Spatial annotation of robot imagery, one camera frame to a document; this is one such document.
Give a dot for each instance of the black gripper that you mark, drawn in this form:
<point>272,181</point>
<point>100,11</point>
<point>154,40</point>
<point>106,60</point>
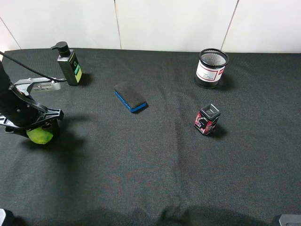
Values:
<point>19,112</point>

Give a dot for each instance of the green lime fruit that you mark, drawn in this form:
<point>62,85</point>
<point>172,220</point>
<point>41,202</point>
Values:
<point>39,136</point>

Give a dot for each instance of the grey robot base right corner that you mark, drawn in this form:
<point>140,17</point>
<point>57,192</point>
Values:
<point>290,220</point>

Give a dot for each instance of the black pump dispenser bottle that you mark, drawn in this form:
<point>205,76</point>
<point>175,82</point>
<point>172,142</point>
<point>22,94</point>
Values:
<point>68,63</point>

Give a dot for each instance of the black table cloth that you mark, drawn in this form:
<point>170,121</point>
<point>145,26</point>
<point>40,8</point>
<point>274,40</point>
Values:
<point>111,167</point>

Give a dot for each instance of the blue black board eraser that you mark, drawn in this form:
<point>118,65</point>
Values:
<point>130,97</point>

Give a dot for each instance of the black red small box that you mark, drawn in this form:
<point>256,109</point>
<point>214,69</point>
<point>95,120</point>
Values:
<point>206,119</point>

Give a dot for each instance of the black mesh pen holder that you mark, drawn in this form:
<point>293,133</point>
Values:
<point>210,67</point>

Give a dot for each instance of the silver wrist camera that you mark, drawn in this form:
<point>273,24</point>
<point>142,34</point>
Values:
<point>37,84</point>

